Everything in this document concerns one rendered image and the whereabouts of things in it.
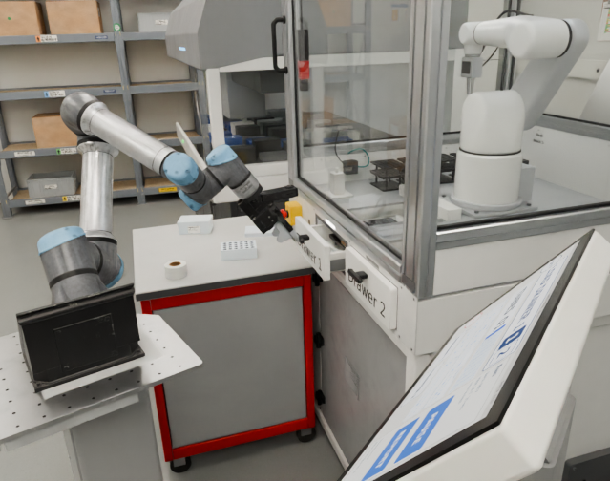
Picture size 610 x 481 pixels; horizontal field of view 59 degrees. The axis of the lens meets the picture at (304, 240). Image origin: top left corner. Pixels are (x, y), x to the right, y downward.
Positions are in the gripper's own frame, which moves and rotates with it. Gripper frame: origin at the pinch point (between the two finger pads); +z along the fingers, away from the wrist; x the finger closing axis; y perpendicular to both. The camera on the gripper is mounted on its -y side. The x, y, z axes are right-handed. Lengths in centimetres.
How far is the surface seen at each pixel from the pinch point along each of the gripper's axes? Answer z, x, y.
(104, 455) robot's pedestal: -2, 31, 72
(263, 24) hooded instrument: -43, -80, -45
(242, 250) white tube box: 3.0, -24.2, 17.2
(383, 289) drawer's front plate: 5.8, 42.0, -7.2
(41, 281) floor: 9, -217, 147
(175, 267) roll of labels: -11.2, -16.0, 36.1
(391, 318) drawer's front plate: 10.8, 46.0, -4.3
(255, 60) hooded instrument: -34, -80, -34
